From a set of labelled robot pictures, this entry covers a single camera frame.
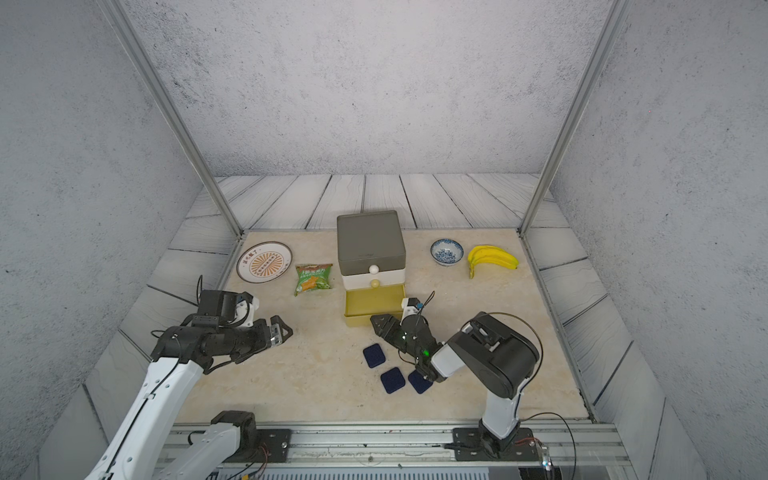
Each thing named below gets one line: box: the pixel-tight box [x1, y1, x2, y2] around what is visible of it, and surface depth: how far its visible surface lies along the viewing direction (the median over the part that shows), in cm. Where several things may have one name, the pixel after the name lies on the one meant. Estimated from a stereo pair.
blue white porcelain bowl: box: [430, 238, 465, 266], surface depth 113 cm
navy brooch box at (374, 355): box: [363, 343, 386, 368], surface depth 90 cm
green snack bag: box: [294, 263, 333, 297], surface depth 103 cm
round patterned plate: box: [236, 241, 293, 283], surface depth 113 cm
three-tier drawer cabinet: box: [337, 210, 406, 327], surface depth 93 cm
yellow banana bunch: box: [467, 245, 520, 279], surface depth 110 cm
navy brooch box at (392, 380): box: [380, 367, 405, 394], surface depth 84 cm
